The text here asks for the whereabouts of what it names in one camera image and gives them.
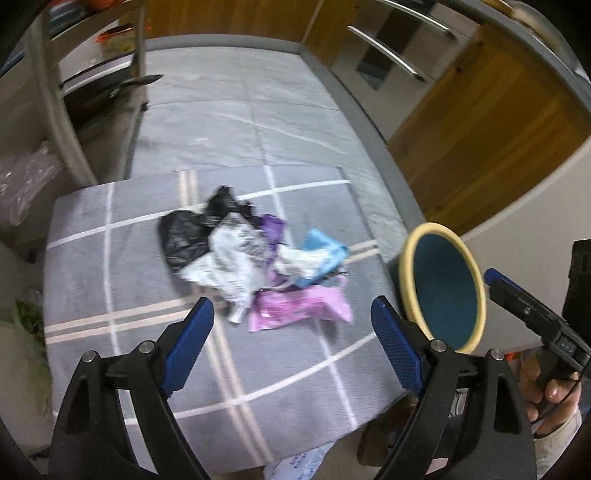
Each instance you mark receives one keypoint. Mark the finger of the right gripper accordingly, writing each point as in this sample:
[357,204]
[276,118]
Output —
[535,315]
[496,276]

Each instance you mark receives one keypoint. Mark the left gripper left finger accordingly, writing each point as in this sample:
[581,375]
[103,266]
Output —
[90,440]

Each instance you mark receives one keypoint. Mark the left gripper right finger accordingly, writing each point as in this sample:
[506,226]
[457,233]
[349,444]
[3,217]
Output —
[495,440]

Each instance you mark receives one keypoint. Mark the pink plastic wrapper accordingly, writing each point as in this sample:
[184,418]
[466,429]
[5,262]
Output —
[276,309]

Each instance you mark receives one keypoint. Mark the blue white wet-wipes pack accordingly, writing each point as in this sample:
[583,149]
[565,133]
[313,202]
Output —
[299,467]

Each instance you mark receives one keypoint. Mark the light blue plastic wrapper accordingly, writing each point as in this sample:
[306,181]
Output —
[332,253]

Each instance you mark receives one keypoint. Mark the white tissue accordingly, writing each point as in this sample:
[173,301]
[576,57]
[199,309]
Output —
[306,264]

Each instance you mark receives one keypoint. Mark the black plastic bag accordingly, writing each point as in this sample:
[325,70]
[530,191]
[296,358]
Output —
[184,234]

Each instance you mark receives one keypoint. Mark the purple snack wrapper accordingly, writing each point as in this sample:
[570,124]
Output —
[272,228]

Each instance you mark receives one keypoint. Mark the wooden kitchen cabinets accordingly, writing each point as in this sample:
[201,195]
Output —
[504,115]

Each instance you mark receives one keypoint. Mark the person's right hand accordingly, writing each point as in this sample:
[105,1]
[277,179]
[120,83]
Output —
[563,395]

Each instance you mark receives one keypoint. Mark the blue bin with yellow rim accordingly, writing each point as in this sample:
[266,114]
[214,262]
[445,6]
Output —
[441,288]

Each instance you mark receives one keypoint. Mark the black baking tray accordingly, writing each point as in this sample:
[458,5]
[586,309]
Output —
[92,94]

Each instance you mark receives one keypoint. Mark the stainless steel shelf rack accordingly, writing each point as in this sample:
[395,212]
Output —
[84,71]

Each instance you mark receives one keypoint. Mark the orange lidded snack jar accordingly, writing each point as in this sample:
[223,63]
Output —
[117,40]

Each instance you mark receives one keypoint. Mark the stainless oven with handles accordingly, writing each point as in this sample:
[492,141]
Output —
[417,42]

